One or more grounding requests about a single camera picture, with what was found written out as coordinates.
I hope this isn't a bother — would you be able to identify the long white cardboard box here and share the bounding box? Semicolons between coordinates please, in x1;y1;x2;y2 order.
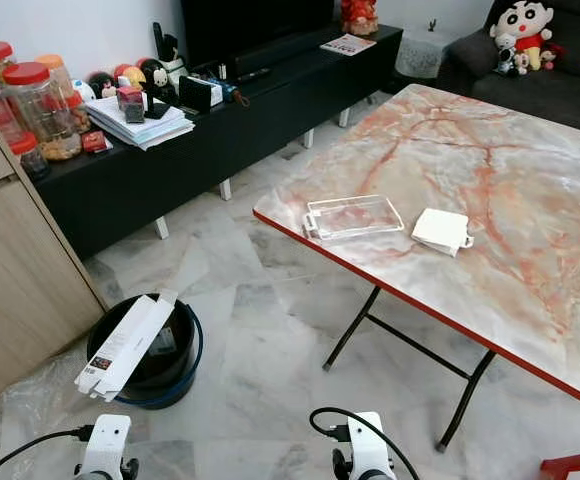
73;290;180;403

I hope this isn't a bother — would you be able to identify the round black rubbish bin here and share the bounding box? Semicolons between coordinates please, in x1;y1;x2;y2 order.
84;293;205;411

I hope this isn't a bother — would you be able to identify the light wooden cabinet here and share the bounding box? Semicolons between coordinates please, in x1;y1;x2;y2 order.
0;98;110;417

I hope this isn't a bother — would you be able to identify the red plastic stool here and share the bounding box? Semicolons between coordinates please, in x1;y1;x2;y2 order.
537;449;580;480

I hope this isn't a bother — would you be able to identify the clear plastic tray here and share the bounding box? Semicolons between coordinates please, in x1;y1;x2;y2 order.
302;193;407;243

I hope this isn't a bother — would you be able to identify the small flat white box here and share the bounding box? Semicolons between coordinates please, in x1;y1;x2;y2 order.
410;206;475;259

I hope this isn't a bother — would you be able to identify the marble pattern folding table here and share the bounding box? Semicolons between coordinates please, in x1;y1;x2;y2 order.
251;82;580;453

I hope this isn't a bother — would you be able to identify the small red lid jar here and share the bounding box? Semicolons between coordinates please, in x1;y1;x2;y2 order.
9;131;50;182

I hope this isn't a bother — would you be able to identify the small red packet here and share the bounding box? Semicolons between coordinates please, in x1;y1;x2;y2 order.
81;130;112;155

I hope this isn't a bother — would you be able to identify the long black TV cabinet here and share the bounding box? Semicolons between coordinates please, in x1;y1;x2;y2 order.
34;21;404;260

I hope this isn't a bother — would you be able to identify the stack of white papers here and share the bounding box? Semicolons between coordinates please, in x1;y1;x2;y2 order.
84;94;198;152

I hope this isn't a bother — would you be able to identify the small dark red-topped box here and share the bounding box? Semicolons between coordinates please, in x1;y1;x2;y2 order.
116;85;147;124

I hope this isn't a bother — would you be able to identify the large red lid snack jar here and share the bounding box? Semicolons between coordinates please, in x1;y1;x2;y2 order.
1;61;84;162

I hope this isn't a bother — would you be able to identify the black rectangular case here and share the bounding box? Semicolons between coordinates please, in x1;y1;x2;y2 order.
179;74;225;114

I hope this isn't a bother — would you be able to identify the black cartoon mouse figure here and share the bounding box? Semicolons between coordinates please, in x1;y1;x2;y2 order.
137;57;182;97

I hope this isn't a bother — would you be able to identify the flat black remote control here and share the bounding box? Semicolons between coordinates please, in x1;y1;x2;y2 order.
234;67;272;84

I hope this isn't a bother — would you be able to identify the orange lid plastic jar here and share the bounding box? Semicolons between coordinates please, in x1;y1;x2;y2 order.
34;53;77;101

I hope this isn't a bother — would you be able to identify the dark grey sofa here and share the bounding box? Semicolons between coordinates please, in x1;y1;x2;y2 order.
444;0;580;138

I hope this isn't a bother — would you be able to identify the white lace covered side table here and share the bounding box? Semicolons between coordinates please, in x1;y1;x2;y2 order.
394;17;452;79

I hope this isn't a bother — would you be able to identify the red and white magazine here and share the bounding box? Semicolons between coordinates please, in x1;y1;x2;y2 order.
319;33;378;57

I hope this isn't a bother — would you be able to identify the upright black remote control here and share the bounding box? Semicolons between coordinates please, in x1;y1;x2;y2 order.
151;21;167;62

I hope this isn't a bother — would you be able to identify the black flat television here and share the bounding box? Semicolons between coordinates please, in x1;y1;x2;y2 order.
179;0;337;70

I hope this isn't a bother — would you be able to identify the red costumed doll figurine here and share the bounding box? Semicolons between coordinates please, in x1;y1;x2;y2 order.
339;0;382;38

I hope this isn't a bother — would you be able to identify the cartoon boy plush doll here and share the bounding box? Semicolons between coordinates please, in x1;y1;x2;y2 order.
487;0;567;77

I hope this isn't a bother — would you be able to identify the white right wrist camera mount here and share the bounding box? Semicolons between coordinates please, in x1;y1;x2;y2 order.
341;410;397;480

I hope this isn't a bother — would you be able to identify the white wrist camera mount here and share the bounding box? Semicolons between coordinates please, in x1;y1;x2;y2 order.
74;413;135;480
341;410;397;480

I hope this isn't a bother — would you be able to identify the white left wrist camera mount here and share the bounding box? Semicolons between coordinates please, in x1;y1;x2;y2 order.
74;413;135;480

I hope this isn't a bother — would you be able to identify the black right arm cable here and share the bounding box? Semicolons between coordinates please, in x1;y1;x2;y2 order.
309;405;422;480

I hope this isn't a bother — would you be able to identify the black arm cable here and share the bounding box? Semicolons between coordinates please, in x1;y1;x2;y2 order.
0;425;94;480
309;405;422;480

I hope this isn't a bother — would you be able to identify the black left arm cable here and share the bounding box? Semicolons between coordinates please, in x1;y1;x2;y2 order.
0;425;94;480

